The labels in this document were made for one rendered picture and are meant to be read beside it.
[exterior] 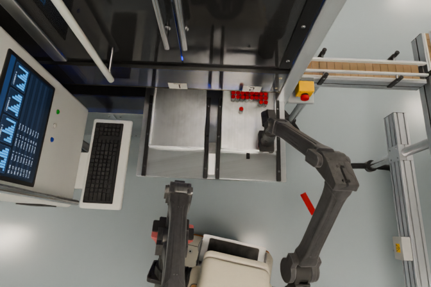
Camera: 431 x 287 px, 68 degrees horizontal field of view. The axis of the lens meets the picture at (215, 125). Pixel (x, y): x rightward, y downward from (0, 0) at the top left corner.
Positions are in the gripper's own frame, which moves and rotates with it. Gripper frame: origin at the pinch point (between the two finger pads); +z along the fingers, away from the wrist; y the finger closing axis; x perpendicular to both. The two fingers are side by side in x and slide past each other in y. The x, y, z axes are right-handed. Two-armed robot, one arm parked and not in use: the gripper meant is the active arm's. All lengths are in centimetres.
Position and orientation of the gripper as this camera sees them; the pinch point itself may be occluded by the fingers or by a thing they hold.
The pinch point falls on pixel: (263, 148)
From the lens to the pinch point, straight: 153.1
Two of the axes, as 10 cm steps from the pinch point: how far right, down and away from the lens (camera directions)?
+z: -0.3, 4.4, 9.0
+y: 0.4, -9.0, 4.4
